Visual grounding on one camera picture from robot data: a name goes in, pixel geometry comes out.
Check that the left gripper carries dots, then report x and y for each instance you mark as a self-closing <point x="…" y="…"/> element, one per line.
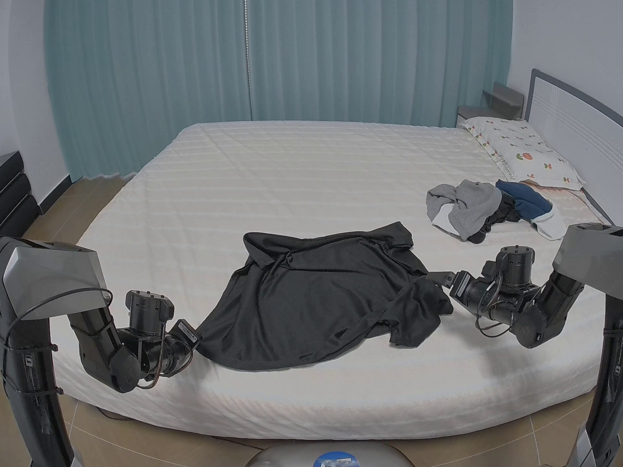
<point x="177" y="346"/>

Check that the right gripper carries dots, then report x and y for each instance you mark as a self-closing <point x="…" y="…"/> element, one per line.
<point x="469" y="292"/>

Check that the black T-shirt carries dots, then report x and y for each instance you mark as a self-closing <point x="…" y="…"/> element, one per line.
<point x="316" y="299"/>

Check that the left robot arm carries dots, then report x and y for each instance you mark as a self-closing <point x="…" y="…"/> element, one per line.
<point x="48" y="280"/>

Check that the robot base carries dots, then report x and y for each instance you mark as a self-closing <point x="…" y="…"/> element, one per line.
<point x="292" y="458"/>

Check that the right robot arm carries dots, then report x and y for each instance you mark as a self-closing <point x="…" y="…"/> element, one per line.
<point x="584" y="260"/>

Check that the pile of clothes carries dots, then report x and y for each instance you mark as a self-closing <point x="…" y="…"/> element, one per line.
<point x="477" y="202"/>

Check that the bed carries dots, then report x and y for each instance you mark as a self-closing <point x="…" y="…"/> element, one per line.
<point x="301" y="173"/>

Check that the white printed pillow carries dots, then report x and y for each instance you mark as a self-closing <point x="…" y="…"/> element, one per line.
<point x="525" y="153"/>

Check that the grey bedside table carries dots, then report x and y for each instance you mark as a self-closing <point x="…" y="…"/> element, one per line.
<point x="501" y="98"/>

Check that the black chest of drawers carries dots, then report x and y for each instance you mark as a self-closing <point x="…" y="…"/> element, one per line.
<point x="14" y="192"/>

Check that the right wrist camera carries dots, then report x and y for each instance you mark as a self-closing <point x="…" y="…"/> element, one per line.
<point x="488" y="270"/>

